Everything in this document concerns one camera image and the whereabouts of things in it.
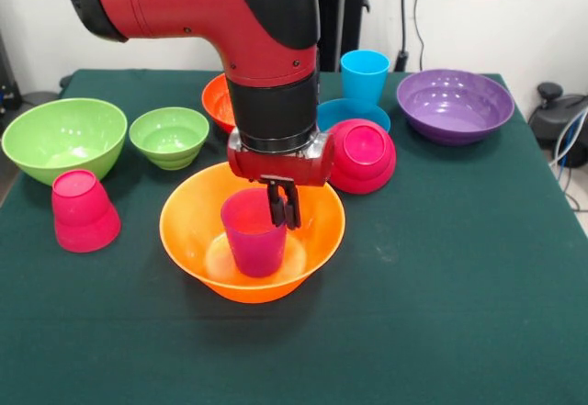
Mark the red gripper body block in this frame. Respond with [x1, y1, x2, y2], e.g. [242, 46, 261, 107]
[226, 129, 336, 188]

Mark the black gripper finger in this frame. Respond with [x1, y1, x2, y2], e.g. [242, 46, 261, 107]
[283, 183, 302, 231]
[266, 180, 287, 226]

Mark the large orange bowl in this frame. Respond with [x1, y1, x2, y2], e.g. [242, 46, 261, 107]
[159, 161, 346, 305]

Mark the purple cup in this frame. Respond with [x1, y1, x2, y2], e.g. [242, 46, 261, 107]
[220, 188, 288, 279]

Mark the pink bowl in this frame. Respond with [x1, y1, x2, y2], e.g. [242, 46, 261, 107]
[328, 118, 398, 195]

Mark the red bowl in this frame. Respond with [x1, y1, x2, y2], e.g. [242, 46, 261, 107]
[200, 73, 238, 134]

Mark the small green bowl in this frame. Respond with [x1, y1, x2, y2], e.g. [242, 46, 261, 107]
[128, 107, 210, 171]

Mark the pink cup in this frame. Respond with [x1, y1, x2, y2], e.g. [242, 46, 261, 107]
[51, 169, 122, 253]

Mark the blue bowl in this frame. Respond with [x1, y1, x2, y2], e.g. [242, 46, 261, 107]
[316, 97, 392, 134]

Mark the dark green tablecloth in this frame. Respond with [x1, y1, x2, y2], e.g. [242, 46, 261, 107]
[0, 68, 588, 405]

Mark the blue cup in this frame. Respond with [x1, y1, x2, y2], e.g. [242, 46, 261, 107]
[339, 50, 391, 113]

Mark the purple bowl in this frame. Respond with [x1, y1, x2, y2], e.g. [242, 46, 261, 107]
[396, 68, 515, 147]

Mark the large green bowl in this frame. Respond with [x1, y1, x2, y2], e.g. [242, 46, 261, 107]
[1, 97, 129, 187]

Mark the black equipment box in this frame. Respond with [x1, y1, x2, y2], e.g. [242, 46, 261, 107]
[0, 32, 22, 112]

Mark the black cable with plug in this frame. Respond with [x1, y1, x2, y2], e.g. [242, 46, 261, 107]
[394, 0, 411, 73]

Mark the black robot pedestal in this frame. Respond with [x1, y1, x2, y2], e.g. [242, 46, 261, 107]
[311, 0, 372, 73]

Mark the thin black wall cable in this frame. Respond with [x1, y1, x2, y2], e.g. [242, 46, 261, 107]
[413, 0, 442, 78]

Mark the blue white cable bundle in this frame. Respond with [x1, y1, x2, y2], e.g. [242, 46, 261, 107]
[548, 110, 588, 213]

